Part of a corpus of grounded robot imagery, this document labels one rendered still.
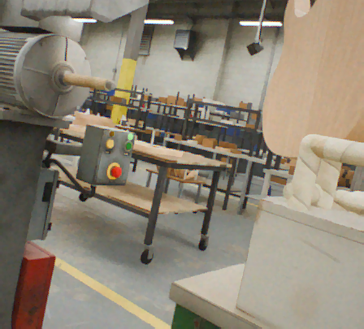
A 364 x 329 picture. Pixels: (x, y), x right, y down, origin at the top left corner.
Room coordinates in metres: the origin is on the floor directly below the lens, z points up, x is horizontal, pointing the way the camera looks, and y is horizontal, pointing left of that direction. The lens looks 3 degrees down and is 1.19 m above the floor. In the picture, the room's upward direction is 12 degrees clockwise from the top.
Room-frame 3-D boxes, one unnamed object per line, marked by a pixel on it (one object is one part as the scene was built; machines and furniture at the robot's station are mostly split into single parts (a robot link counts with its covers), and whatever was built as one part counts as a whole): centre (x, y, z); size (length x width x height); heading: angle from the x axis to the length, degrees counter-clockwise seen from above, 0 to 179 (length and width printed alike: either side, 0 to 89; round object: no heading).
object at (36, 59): (1.40, 0.55, 1.25); 0.41 x 0.27 x 0.26; 52
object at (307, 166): (0.61, -0.18, 1.15); 0.03 x 0.03 x 0.09
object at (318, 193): (0.65, -0.20, 1.12); 0.11 x 0.03 x 0.03; 140
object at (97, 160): (1.53, 0.34, 0.99); 0.24 x 0.21 x 0.26; 52
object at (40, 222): (1.55, 0.52, 0.93); 0.15 x 0.10 x 0.55; 52
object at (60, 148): (1.49, 0.38, 1.02); 0.19 x 0.04 x 0.04; 142
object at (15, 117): (1.43, 0.61, 1.11); 0.36 x 0.24 x 0.04; 52
